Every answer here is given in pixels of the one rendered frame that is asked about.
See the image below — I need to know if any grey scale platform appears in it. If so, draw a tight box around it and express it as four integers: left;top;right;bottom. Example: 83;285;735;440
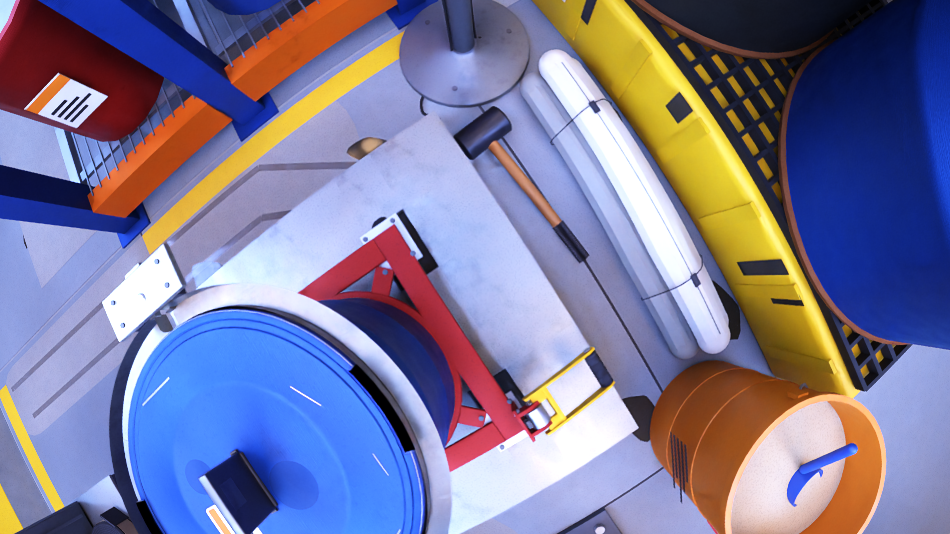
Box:
183;112;641;534

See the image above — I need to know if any black dolly caster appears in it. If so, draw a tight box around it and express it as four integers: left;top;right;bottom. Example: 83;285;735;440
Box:
370;209;440;275

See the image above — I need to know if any blue waste pail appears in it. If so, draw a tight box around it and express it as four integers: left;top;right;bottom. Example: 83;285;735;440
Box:
319;292;463;448

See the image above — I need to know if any grey dolly caster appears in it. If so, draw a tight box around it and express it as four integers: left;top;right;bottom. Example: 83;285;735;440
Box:
519;400;555;433

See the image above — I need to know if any black scale foot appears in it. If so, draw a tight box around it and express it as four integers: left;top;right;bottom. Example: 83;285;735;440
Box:
621;394;657;444

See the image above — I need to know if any blue pail lid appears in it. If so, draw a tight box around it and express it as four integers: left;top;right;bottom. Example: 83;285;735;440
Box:
126;307;429;534

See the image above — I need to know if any orange pail with sand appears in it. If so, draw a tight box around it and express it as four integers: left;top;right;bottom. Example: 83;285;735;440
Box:
649;359;888;534

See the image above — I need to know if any grey absorbent sock roll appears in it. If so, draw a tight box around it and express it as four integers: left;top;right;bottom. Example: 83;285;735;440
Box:
519;71;700;361

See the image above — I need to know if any yellow brake pedal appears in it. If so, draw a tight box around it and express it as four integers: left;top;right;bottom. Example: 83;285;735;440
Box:
522;346;617;436

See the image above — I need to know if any white absorbent sock roll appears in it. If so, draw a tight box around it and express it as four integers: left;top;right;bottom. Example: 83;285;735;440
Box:
537;48;733;356

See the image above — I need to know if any yellow spill pallet black grating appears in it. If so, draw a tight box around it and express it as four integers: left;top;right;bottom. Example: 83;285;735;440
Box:
529;0;912;399

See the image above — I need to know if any grey bolted floor plate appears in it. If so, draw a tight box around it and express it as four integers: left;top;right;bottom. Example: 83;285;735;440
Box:
555;507;626;534

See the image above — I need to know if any blue and orange pallet rack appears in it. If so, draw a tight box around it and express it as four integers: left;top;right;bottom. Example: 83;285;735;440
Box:
0;0;441;248

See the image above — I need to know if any white bolted plate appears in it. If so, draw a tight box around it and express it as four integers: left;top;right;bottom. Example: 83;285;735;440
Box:
100;244;188;343

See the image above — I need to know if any black drum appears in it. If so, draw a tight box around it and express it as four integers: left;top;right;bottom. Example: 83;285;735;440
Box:
629;0;893;60

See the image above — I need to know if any blue scoop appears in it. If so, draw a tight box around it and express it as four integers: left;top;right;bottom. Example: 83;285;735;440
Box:
785;442;860;508

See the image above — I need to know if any large blue drum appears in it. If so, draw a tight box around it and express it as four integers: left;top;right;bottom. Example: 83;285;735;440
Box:
778;0;950;351

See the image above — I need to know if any red drum with white label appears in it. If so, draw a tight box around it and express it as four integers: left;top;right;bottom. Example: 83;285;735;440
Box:
0;0;165;143

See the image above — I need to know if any dark box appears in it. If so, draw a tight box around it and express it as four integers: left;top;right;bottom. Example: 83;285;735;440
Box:
13;500;96;534

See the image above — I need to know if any red dolly frame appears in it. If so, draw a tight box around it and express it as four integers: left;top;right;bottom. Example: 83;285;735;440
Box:
299;225;555;471

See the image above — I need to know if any grey lever-lock ring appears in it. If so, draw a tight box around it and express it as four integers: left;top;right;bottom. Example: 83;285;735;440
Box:
109;281;455;534

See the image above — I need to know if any black rubber mallet wooden handle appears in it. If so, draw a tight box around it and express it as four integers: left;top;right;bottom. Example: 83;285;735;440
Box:
453;106;591;263

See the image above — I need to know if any grey post with round base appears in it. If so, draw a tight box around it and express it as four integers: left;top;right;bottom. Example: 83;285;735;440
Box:
398;0;531;108

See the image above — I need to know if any black lid handle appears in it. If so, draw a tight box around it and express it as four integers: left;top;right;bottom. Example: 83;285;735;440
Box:
198;448;280;534

